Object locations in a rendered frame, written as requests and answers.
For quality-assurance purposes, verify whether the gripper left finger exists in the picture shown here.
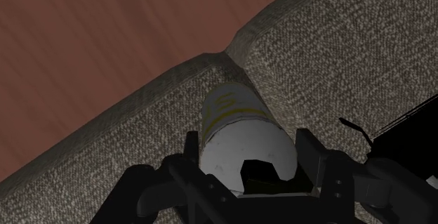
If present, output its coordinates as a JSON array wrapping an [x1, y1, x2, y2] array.
[[90, 131, 241, 224]]

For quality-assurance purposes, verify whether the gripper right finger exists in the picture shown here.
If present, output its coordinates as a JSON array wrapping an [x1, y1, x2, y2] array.
[[295, 128, 438, 224]]

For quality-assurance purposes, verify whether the white cylindrical can yellow print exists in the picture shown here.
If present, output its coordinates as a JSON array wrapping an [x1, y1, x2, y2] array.
[[199, 81, 299, 195]]

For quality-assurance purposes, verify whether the grey woven fabric sofa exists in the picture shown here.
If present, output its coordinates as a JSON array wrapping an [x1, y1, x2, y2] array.
[[0, 0, 438, 224]]

